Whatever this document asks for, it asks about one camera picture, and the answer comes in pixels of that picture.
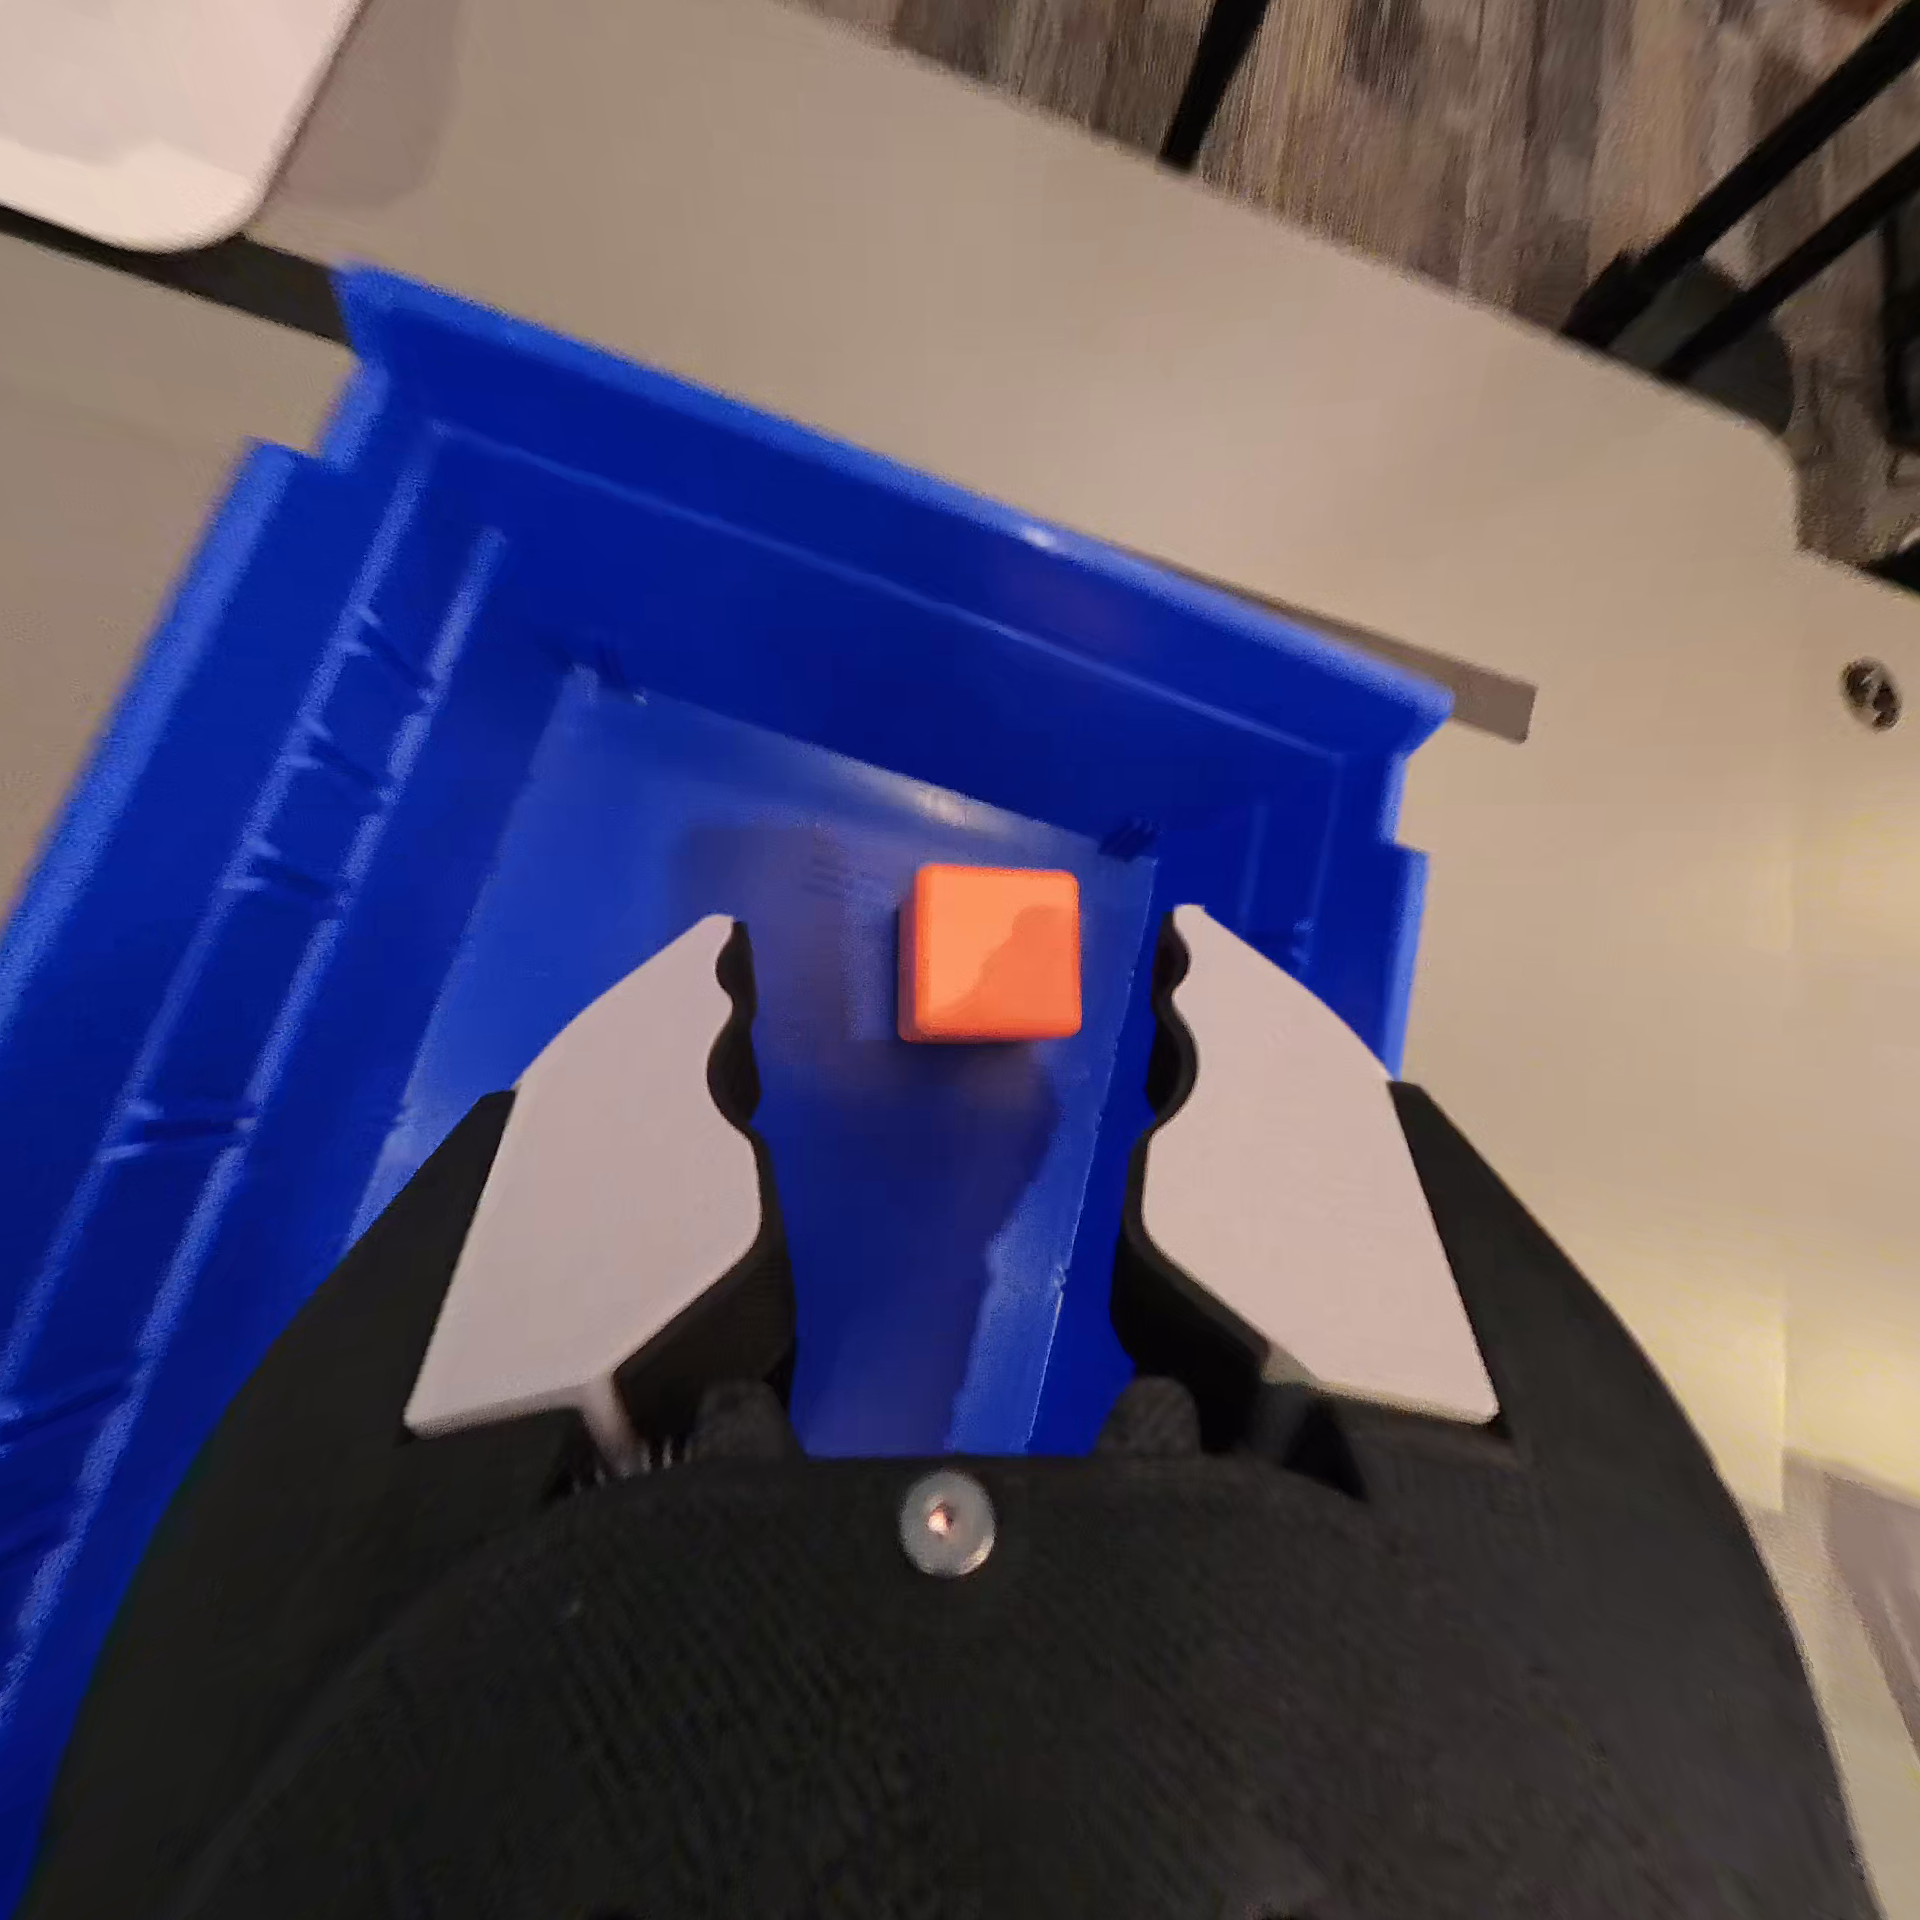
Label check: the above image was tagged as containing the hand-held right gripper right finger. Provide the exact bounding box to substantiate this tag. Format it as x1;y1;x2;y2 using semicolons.
1112;908;1501;1454

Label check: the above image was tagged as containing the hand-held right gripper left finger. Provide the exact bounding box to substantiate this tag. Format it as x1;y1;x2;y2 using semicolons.
405;916;798;1448

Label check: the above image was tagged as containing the orange magnetic cube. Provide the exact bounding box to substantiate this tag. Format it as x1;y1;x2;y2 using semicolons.
898;866;1084;1046

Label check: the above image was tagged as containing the blue plastic bin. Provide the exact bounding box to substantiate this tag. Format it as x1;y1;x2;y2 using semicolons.
0;266;1455;1803

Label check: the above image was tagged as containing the black sign stand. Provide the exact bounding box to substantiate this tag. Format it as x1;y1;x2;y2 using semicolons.
1562;0;1920;369

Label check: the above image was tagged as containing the white sign stand base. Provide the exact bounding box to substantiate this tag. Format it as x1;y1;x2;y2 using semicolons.
0;0;370;253

